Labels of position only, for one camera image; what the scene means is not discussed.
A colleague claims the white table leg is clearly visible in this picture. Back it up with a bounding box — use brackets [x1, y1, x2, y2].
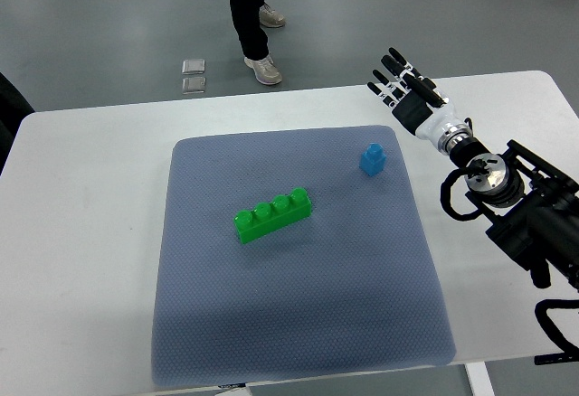
[464, 362, 495, 396]

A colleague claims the person in black trousers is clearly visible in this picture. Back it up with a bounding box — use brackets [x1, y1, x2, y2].
[230, 0, 286, 86]

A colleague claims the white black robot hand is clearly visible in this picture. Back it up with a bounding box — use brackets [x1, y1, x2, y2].
[367, 47, 473, 156]

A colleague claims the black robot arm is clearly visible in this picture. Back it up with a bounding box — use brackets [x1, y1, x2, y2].
[440, 137, 578, 288]

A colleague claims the metal floor plate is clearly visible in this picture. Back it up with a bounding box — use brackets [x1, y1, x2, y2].
[182, 76, 206, 94]
[182, 59, 205, 75]

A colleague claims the grey-blue textured mat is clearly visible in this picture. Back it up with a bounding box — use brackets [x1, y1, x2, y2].
[152, 126, 456, 387]

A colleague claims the upper metal floor plate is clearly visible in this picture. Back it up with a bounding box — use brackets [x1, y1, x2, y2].
[182, 59, 205, 75]

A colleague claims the blue toy block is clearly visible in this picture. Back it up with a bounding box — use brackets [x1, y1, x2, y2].
[359, 143, 387, 177]

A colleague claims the black cable loop lower right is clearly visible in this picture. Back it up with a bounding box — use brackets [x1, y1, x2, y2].
[534, 298, 579, 356]

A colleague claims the lower metal floor plate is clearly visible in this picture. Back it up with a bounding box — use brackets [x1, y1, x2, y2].
[182, 76, 206, 94]

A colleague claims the black table control panel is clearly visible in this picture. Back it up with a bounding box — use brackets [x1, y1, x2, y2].
[534, 353, 579, 366]

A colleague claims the black chair at left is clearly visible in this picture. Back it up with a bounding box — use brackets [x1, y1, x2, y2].
[0, 73, 34, 170]

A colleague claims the green four-stud toy block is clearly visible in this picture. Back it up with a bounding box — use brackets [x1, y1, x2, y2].
[233, 187, 312, 244]

